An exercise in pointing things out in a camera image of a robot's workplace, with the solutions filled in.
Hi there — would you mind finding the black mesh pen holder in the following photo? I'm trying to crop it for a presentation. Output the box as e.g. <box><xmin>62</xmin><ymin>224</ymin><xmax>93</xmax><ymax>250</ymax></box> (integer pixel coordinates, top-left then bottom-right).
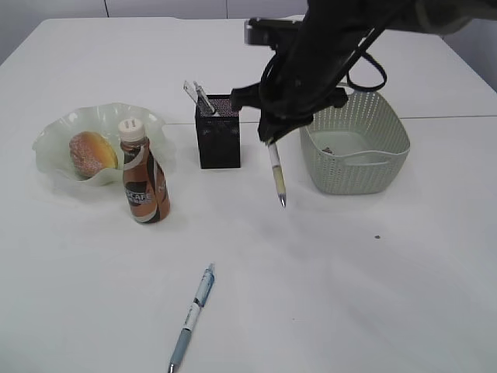
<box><xmin>195</xmin><ymin>94</ymin><xmax>241</xmax><ymax>169</ymax></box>

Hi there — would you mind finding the grey-green plastic woven basket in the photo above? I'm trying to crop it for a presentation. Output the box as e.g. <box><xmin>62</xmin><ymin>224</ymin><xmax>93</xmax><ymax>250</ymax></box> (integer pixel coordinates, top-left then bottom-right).
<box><xmin>300</xmin><ymin>83</ymin><xmax>410</xmax><ymax>195</ymax></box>

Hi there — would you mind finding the sugar-dusted bread roll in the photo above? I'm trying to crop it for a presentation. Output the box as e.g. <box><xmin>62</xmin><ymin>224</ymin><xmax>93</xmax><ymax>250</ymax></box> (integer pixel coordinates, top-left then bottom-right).
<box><xmin>69</xmin><ymin>131</ymin><xmax>118</xmax><ymax>178</ymax></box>

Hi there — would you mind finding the pale green wavy glass plate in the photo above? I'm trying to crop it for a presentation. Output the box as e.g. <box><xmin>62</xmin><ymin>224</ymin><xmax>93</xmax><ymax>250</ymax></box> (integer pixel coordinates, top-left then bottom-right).
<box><xmin>33</xmin><ymin>103</ymin><xmax>176</xmax><ymax>187</ymax></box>

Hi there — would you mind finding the clear plastic ruler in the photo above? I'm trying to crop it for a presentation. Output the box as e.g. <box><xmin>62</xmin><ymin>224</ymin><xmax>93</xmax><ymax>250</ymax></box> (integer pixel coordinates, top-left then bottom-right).
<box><xmin>183</xmin><ymin>80</ymin><xmax>199</xmax><ymax>105</ymax></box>

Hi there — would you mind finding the beige retractable pen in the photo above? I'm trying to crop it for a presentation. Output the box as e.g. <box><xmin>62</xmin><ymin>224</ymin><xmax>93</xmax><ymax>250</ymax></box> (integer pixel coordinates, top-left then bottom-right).
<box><xmin>268</xmin><ymin>143</ymin><xmax>287</xmax><ymax>208</ymax></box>

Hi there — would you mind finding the brown Nescafe coffee bottle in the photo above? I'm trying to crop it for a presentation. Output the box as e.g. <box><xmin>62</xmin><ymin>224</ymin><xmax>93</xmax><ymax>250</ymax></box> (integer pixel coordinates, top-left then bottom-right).
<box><xmin>118</xmin><ymin>118</ymin><xmax>170</xmax><ymax>224</ymax></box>

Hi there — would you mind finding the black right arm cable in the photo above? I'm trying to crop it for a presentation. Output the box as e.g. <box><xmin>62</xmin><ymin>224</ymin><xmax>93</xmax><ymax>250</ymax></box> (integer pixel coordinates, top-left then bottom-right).
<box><xmin>345</xmin><ymin>50</ymin><xmax>388</xmax><ymax>92</ymax></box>

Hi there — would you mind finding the white grey grip pen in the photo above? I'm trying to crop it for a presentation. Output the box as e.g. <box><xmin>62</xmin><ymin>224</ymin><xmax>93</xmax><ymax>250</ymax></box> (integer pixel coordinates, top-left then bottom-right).
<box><xmin>193</xmin><ymin>81</ymin><xmax>217</xmax><ymax>116</ymax></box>

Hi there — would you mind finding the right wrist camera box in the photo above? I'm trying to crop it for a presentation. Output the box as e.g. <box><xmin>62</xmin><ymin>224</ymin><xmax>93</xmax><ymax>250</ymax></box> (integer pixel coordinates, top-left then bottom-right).
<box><xmin>244</xmin><ymin>18</ymin><xmax>302</xmax><ymax>51</ymax></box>

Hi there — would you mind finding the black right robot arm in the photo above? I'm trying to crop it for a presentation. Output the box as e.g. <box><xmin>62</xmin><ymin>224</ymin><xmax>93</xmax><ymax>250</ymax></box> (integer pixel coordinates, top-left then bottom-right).
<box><xmin>230</xmin><ymin>1</ymin><xmax>496</xmax><ymax>144</ymax></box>

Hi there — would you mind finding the light blue retractable pen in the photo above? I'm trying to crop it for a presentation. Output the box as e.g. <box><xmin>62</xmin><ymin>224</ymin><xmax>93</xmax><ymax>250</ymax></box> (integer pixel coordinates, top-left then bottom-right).
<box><xmin>168</xmin><ymin>263</ymin><xmax>215</xmax><ymax>373</ymax></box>

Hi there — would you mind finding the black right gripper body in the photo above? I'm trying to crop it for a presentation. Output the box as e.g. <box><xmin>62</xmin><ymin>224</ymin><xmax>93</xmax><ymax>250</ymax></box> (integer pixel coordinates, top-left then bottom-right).
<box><xmin>230</xmin><ymin>52</ymin><xmax>346</xmax><ymax>144</ymax></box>

